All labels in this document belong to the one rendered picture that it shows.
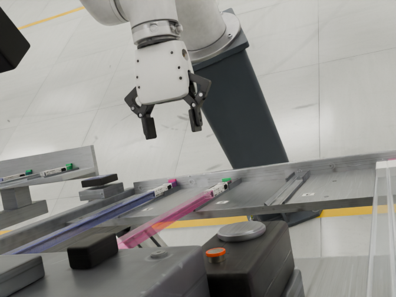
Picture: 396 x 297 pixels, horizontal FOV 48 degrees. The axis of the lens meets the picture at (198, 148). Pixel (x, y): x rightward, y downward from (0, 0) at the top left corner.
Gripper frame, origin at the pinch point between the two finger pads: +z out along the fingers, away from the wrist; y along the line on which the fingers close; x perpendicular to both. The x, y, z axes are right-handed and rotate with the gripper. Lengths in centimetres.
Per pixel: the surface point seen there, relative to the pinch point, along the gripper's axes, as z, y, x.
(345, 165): 9.4, -28.4, 3.4
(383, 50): -18, -38, -133
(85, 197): 8.4, 11.7, 12.4
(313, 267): 10, -29, 42
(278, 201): 10.2, -22.1, 20.9
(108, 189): 7.8, 8.0, 10.9
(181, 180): 8.7, -1.7, 3.4
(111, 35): -71, 128, -190
